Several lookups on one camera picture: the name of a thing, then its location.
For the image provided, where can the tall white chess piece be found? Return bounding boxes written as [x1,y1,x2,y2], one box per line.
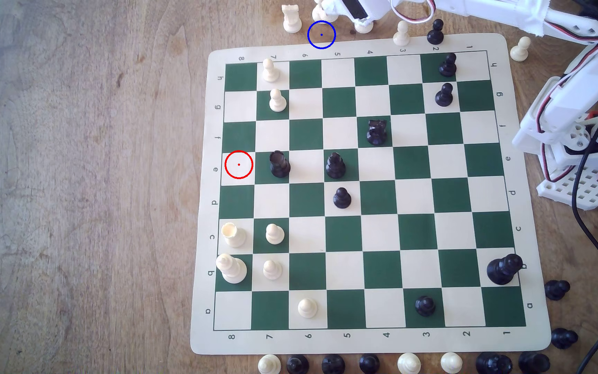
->
[311,0,333,23]

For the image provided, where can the white king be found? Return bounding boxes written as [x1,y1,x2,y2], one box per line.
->
[215,253,248,285]

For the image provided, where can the green and cream chess mat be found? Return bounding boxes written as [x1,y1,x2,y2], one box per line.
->
[190,34,551,356]

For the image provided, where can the black rook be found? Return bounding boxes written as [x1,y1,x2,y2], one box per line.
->
[269,150,292,179]

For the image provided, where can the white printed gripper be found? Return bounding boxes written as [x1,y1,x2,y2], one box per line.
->
[325,0,391,26]

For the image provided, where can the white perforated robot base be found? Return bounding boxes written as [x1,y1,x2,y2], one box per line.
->
[536,165,598,211]

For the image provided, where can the black knight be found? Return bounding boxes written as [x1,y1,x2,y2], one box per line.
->
[366,118,388,146]

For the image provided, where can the black bishop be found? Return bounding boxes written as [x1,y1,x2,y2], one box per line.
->
[324,152,347,179]

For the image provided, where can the red white black servo wires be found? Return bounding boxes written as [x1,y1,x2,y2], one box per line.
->
[389,0,438,25]

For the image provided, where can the large black chess piece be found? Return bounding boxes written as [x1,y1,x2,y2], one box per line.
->
[475,351,513,374]

